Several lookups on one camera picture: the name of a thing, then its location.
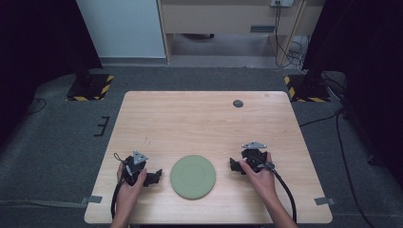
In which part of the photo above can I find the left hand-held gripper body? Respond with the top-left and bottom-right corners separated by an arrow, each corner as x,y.
122,150 -> 149,186

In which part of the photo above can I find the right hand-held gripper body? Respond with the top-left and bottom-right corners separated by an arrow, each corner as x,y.
240,141 -> 276,174

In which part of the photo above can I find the person's left hand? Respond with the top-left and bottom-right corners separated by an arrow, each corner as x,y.
116,162 -> 148,207

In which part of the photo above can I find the person's right hand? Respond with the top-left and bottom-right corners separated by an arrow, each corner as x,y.
239,151 -> 278,203

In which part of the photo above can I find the grey tape piece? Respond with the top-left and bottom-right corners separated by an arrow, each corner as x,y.
314,197 -> 337,206
81,195 -> 104,205

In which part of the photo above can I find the black stand with striped base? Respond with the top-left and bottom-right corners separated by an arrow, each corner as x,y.
66,47 -> 115,103
283,47 -> 332,104

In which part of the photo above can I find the white cabinet panel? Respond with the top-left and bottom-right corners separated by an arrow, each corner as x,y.
75,0 -> 167,59

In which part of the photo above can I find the dark curtain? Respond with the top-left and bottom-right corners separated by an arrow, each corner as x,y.
0,0 -> 104,146
302,0 -> 403,188

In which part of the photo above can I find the grey power outlet box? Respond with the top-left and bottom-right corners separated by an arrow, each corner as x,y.
270,0 -> 295,9

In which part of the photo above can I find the left hand-held gripper black cable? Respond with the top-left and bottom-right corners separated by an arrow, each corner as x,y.
109,152 -> 127,220

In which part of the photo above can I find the hand-held gripper black cable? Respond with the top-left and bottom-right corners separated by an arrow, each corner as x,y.
109,152 -> 127,220
267,161 -> 298,223

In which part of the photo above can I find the right hand-held gripper black cable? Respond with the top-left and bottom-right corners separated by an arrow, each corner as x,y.
267,161 -> 298,223

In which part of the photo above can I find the white cable bundle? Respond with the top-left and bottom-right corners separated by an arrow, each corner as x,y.
289,36 -> 310,72

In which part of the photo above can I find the thin black floor cable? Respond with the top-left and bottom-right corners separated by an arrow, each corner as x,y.
27,97 -> 48,116

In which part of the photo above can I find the black hanging power cable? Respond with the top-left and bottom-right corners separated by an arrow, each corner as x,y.
274,1 -> 297,68

